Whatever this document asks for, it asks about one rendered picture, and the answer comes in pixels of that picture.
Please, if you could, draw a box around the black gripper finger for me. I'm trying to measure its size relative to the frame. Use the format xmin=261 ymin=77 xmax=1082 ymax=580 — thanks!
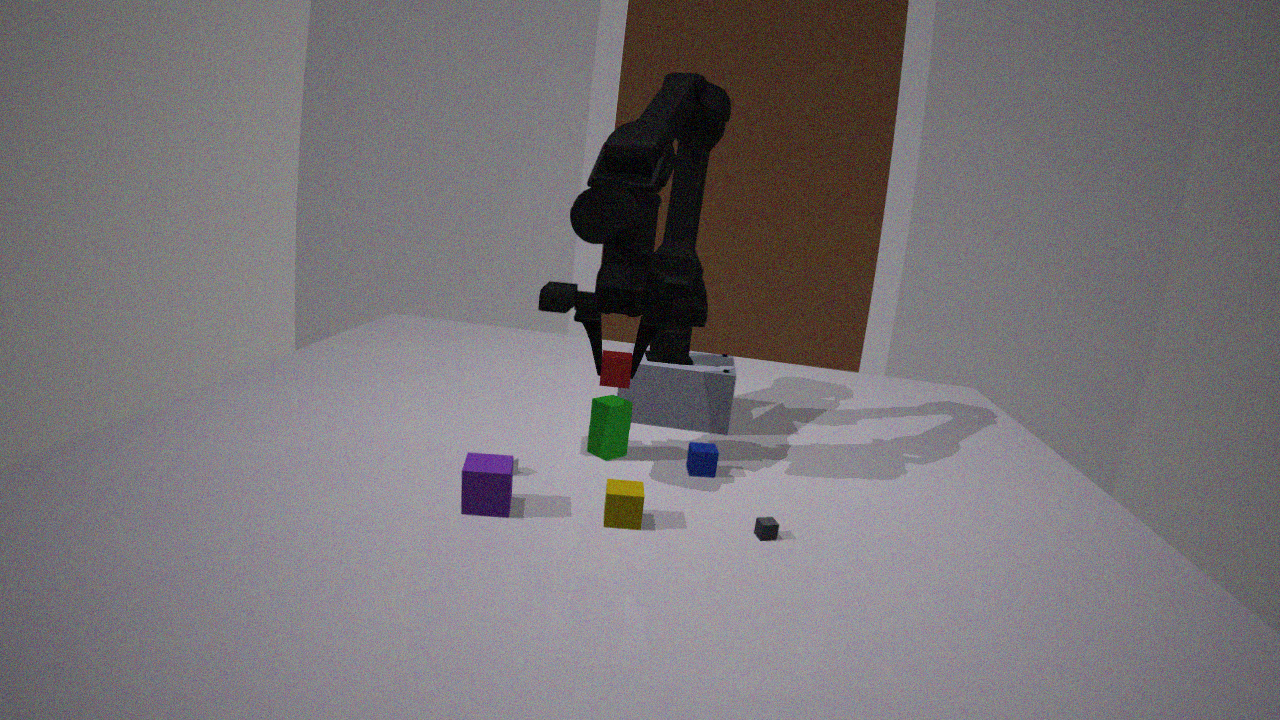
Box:
xmin=630 ymin=316 xmax=669 ymax=379
xmin=573 ymin=313 xmax=602 ymax=375

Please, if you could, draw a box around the yellow block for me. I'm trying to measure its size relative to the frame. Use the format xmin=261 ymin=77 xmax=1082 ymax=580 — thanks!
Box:
xmin=604 ymin=479 xmax=645 ymax=530

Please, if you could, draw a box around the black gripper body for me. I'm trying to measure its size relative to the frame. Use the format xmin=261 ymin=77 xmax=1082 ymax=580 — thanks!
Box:
xmin=538 ymin=243 xmax=707 ymax=327

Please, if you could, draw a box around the purple block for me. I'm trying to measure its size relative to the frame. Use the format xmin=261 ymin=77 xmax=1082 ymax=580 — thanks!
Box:
xmin=461 ymin=454 xmax=513 ymax=518

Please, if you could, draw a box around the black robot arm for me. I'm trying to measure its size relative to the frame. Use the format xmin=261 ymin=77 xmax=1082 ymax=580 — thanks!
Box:
xmin=570 ymin=72 xmax=731 ymax=365

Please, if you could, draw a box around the red block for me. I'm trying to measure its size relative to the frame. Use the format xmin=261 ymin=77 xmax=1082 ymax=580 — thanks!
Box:
xmin=600 ymin=350 xmax=632 ymax=388

